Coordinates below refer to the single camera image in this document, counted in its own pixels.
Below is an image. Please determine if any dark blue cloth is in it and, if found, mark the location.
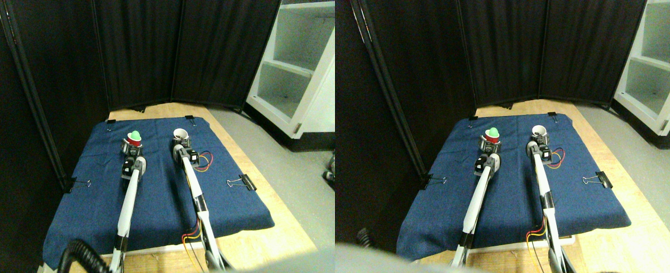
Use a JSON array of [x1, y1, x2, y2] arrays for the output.
[[396, 112, 631, 261], [42, 115, 275, 271]]

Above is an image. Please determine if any white board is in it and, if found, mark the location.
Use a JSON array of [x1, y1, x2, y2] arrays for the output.
[[472, 236, 576, 254]]

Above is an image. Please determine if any black curtain stand pole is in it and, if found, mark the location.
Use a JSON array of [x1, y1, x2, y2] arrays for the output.
[[350, 0, 428, 184], [0, 0, 67, 189]]

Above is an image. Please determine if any black ribbed hose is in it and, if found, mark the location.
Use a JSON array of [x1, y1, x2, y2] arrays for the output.
[[56, 239, 114, 273], [357, 227, 377, 249]]

